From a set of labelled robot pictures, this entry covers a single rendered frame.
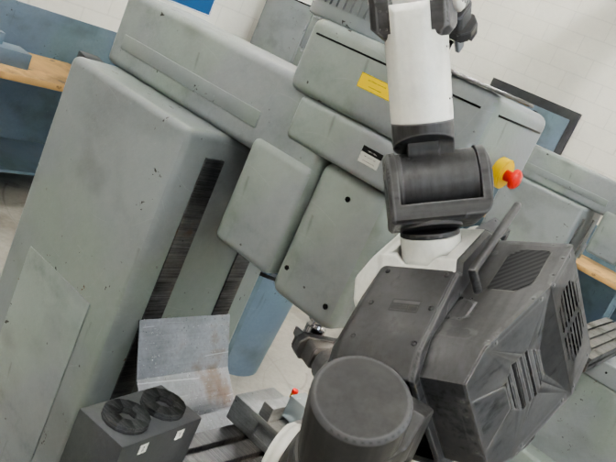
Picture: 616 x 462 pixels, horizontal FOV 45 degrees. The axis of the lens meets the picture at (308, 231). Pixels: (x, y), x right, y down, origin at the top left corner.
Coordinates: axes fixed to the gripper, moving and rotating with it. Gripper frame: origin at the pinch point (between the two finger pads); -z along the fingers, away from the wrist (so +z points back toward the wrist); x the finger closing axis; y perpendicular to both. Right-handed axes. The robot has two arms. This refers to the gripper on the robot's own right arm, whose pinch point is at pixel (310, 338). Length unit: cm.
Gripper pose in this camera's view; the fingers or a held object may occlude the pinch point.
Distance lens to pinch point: 169.9
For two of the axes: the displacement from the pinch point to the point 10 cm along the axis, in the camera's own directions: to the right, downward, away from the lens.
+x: -8.4, -2.4, -4.9
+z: 3.8, 3.9, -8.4
